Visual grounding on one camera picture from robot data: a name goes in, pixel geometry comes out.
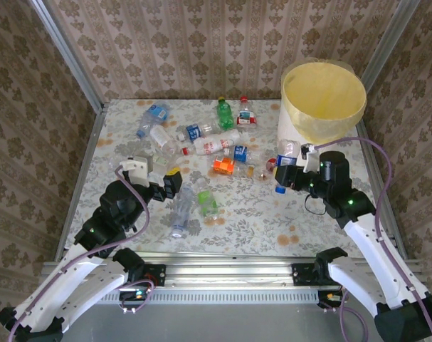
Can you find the clear bottle green white label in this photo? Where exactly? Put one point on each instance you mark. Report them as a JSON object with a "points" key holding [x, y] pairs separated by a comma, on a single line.
{"points": [[160, 161]]}

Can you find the clear unlabelled bottle white cap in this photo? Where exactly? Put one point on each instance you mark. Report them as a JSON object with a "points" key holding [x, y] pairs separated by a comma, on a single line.
{"points": [[183, 210]]}

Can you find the blue label bottle blue cap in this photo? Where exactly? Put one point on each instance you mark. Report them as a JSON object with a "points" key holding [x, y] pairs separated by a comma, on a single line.
{"points": [[289, 147]]}

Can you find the long clear bottle blue label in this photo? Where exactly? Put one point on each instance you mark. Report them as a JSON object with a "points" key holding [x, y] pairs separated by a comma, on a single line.
{"points": [[193, 132]]}

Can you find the orange label bottle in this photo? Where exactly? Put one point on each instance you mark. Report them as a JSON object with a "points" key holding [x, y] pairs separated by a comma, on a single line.
{"points": [[224, 165]]}

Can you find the small blue label bottle 350mL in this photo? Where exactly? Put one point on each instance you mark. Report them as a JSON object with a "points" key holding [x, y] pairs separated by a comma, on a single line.
{"points": [[240, 152]]}

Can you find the green bottle yellow cap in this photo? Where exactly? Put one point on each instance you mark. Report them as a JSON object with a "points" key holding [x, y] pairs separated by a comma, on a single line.
{"points": [[225, 115]]}

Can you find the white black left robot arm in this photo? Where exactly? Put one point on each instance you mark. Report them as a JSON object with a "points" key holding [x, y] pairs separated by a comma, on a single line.
{"points": [[87, 288]]}

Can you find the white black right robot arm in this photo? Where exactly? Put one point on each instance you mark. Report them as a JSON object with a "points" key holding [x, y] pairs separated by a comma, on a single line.
{"points": [[372, 242]]}

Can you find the white plastic bin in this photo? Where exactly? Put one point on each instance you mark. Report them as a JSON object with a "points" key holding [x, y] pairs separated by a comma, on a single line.
{"points": [[287, 124]]}

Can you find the yellow plastic bin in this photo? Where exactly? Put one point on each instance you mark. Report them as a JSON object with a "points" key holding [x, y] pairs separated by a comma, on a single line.
{"points": [[326, 92]]}

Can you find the crushed bottle light blue label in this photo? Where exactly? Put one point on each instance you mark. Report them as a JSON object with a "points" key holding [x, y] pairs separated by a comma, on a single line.
{"points": [[157, 111]]}

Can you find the small circuit board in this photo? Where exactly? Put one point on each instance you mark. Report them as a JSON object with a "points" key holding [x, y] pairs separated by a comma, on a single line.
{"points": [[329, 297], [135, 294]]}

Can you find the aluminium base beam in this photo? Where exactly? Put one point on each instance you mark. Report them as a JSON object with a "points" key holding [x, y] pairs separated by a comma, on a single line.
{"points": [[230, 270]]}

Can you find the grey metal panel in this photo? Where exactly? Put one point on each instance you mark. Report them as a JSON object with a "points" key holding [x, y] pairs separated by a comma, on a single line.
{"points": [[219, 324]]}

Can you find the aluminium frame post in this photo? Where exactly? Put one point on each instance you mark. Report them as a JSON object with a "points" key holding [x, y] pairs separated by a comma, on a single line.
{"points": [[69, 53], [392, 35]]}

